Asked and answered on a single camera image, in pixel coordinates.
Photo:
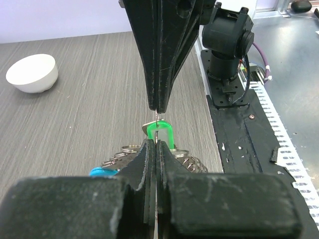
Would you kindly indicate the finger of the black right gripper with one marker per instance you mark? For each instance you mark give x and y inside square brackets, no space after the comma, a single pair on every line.
[143,18]
[178,29]

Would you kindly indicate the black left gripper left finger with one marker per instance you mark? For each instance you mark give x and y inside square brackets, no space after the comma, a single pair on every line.
[140,174]

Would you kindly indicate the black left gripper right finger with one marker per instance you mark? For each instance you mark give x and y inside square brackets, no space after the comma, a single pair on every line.
[165,164]

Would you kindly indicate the green tag with key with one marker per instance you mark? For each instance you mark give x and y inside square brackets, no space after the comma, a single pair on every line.
[159,129]

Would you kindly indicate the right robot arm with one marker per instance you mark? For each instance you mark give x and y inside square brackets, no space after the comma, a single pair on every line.
[228,36]

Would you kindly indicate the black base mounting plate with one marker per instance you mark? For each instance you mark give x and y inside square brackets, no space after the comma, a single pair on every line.
[245,138]

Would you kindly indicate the white bowl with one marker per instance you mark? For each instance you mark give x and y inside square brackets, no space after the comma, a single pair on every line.
[33,74]

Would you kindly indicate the white slotted cable duct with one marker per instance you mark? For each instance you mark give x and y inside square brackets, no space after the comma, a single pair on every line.
[288,156]

